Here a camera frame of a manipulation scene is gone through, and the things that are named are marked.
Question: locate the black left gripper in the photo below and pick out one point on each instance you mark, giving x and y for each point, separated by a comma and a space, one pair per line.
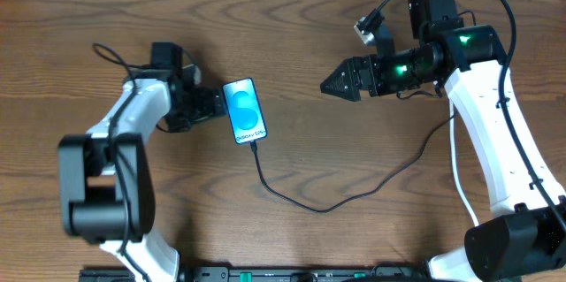
209, 108

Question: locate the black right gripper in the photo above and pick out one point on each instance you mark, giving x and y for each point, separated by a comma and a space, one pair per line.
353, 65

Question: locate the blue Galaxy smartphone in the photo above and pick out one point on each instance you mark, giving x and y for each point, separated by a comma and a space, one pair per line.
244, 110

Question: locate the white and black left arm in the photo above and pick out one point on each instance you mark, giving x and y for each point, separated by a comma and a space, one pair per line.
106, 193

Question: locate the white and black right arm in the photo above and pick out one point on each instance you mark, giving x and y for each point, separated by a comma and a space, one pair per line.
527, 232

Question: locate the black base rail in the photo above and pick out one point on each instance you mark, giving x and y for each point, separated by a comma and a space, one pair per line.
386, 272

